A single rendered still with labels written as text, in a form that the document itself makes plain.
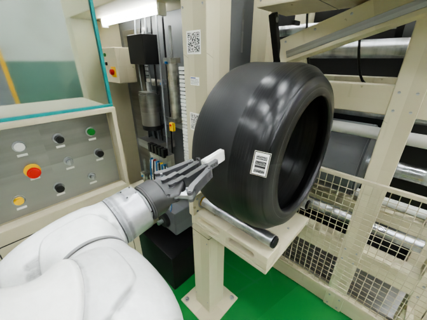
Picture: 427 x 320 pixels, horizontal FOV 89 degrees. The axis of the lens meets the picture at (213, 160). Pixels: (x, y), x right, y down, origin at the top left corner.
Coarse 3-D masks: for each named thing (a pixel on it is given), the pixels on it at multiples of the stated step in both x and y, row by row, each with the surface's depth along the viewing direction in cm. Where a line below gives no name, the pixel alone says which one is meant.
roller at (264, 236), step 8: (208, 208) 89; (216, 208) 87; (224, 216) 84; (232, 216) 82; (232, 224) 82; (240, 224) 79; (248, 232) 77; (256, 232) 75; (264, 232) 74; (264, 240) 73; (272, 240) 72; (272, 248) 72
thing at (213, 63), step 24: (192, 0) 72; (216, 0) 72; (192, 24) 76; (216, 24) 75; (216, 48) 78; (192, 72) 83; (216, 72) 81; (192, 96) 87; (192, 144) 96; (192, 216) 115; (216, 264) 124; (216, 288) 133
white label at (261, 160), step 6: (258, 156) 52; (264, 156) 52; (270, 156) 51; (252, 162) 53; (258, 162) 52; (264, 162) 52; (252, 168) 53; (258, 168) 53; (264, 168) 52; (252, 174) 54; (258, 174) 53; (264, 174) 52
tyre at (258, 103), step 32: (256, 64) 66; (288, 64) 61; (224, 96) 61; (256, 96) 55; (288, 96) 54; (320, 96) 68; (224, 128) 58; (256, 128) 52; (288, 128) 54; (320, 128) 89; (224, 160) 58; (288, 160) 100; (320, 160) 86; (224, 192) 62; (256, 192) 56; (288, 192) 94; (256, 224) 66
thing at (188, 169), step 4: (196, 160) 53; (192, 164) 51; (196, 164) 51; (184, 168) 50; (188, 168) 50; (192, 168) 51; (176, 172) 48; (180, 172) 49; (184, 172) 49; (188, 172) 50; (168, 176) 47; (172, 176) 47; (176, 176) 48; (164, 180) 46; (168, 180) 46
